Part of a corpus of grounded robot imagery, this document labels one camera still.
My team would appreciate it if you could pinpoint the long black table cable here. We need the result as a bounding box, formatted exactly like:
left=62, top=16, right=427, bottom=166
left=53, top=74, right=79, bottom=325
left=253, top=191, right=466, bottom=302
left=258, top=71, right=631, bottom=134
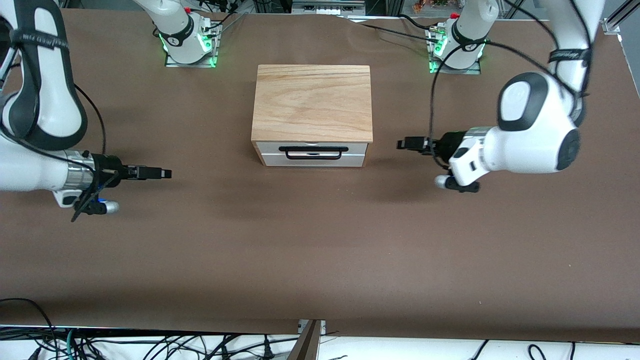
left=350, top=21, right=432, bottom=39

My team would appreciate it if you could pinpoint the grey metal box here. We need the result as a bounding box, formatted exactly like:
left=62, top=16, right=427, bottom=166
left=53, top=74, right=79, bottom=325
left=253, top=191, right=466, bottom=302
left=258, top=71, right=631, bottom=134
left=291, top=0, right=366, bottom=15

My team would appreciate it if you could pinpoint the brown table cover sheet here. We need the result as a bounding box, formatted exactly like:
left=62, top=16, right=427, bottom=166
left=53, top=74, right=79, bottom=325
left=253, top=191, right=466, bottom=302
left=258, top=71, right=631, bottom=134
left=0, top=7, right=640, bottom=344

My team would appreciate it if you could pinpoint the light wooden drawer cabinet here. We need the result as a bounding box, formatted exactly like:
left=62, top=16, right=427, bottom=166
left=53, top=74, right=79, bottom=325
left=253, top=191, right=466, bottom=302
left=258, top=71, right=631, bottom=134
left=251, top=64, right=374, bottom=168

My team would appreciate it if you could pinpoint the looping black floor cable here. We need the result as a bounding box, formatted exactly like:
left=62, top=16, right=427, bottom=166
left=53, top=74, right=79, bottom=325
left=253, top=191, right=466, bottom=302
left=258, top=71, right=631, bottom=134
left=0, top=298, right=57, bottom=360

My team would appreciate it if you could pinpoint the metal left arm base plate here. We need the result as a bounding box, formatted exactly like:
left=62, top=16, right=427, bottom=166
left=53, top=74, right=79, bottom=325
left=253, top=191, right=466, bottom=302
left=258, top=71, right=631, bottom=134
left=427, top=25, right=482, bottom=75

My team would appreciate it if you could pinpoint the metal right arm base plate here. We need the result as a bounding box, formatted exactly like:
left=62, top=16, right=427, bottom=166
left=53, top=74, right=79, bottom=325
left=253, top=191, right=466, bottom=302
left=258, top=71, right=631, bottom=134
left=165, top=22, right=219, bottom=68

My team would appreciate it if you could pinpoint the short black table cable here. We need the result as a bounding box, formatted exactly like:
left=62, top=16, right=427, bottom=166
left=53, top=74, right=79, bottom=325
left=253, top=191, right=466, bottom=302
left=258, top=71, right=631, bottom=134
left=399, top=14, right=438, bottom=30

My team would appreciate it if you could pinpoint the black metal drawer handle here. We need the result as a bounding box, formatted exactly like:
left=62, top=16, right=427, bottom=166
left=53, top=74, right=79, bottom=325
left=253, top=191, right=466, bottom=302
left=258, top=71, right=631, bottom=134
left=278, top=146, right=350, bottom=161

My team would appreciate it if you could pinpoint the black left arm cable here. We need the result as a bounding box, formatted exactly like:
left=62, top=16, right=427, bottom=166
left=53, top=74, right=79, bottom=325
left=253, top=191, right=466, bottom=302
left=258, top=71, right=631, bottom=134
left=429, top=0, right=593, bottom=170

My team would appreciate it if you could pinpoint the aluminium frame profile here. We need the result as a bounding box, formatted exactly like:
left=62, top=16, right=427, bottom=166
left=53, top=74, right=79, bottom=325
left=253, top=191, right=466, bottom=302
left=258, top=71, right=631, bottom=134
left=602, top=0, right=632, bottom=35

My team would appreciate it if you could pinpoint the small metal bracket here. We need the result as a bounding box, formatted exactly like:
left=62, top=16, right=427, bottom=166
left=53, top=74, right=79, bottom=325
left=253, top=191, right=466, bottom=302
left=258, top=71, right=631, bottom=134
left=298, top=319, right=327, bottom=335

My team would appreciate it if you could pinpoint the brown wooden post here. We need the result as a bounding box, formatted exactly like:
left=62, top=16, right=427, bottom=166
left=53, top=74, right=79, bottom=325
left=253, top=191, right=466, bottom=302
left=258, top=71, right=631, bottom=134
left=287, top=320, right=321, bottom=360

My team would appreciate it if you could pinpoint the drawer with white front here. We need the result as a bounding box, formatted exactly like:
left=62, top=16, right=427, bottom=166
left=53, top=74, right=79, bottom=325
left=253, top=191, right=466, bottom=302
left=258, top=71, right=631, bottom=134
left=254, top=142, right=369, bottom=156

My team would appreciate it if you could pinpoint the grey thin cable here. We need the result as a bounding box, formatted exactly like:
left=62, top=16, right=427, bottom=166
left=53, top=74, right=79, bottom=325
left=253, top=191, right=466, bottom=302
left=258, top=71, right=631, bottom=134
left=216, top=12, right=247, bottom=37

